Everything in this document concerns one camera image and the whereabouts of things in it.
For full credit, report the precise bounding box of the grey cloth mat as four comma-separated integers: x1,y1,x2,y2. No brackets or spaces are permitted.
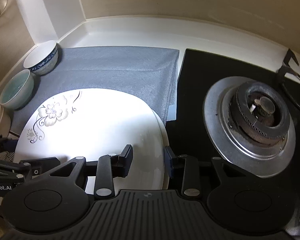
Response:
10,46,179,134

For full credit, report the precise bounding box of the black gas stove top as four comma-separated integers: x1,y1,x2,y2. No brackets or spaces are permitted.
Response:
166,49,300,237

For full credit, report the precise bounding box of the white square floral plate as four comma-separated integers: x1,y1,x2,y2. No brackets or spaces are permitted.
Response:
14,88,168,190

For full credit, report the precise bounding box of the silver gas burner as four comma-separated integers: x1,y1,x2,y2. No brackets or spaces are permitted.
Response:
203,76,296,178

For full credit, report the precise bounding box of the turquoise ceramic bowl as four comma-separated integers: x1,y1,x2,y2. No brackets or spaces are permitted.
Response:
0,69,34,110

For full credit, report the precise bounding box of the blue patterned white bowl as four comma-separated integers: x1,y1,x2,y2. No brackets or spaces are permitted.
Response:
23,40,58,76

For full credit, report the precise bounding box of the black pan support grate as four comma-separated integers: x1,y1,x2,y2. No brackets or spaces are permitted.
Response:
277,48,300,120

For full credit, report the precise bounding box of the white patterned placemat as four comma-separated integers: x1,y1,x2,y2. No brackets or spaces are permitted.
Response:
0,133,19,161

